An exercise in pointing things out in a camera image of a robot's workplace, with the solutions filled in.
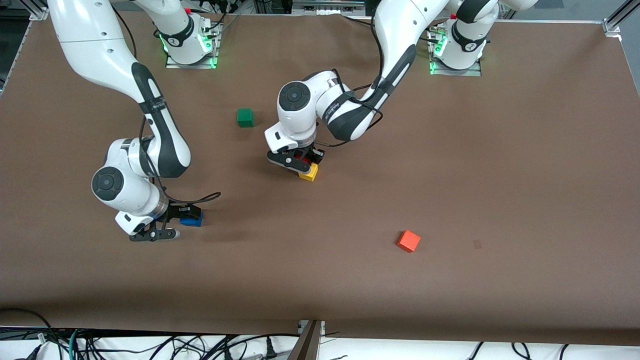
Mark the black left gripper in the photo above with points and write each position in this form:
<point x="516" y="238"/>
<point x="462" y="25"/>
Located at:
<point x="310" y="154"/>

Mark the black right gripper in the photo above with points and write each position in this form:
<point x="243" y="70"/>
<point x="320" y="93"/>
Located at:
<point x="176" y="211"/>

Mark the blue wooden block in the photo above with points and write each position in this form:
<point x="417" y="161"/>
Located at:
<point x="192" y="223"/>

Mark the red wooden block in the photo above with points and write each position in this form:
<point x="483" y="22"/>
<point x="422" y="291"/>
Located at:
<point x="298" y="161"/>

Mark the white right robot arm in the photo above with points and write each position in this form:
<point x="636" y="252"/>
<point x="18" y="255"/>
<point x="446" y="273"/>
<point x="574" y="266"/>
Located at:
<point x="95" y="55"/>

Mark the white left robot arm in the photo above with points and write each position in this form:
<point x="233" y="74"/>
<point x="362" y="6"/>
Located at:
<point x="300" y="115"/>

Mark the yellow wooden block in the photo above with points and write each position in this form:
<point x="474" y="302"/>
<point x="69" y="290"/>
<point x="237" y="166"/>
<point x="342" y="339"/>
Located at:
<point x="310" y="174"/>

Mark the green wooden block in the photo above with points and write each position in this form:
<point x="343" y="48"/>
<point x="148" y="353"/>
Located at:
<point x="245" y="117"/>

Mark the brown paper table cover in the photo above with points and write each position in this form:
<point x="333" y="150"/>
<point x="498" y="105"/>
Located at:
<point x="350" y="280"/>

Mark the orange wooden block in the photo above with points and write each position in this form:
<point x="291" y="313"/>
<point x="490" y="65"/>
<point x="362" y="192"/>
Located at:
<point x="409" y="241"/>

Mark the brown angled strut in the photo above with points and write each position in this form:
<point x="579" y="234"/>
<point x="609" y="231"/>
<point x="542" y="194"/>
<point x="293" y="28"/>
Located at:
<point x="306" y="345"/>

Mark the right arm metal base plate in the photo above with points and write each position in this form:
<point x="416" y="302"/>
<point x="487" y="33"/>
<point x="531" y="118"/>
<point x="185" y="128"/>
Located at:
<point x="172" y="64"/>

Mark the grey metal rail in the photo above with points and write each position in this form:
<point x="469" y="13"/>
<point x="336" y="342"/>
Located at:
<point x="327" y="5"/>

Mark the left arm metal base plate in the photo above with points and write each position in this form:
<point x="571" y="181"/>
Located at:
<point x="470" y="73"/>

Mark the aluminium frame profile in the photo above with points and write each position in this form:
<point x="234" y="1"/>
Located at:
<point x="617" y="17"/>

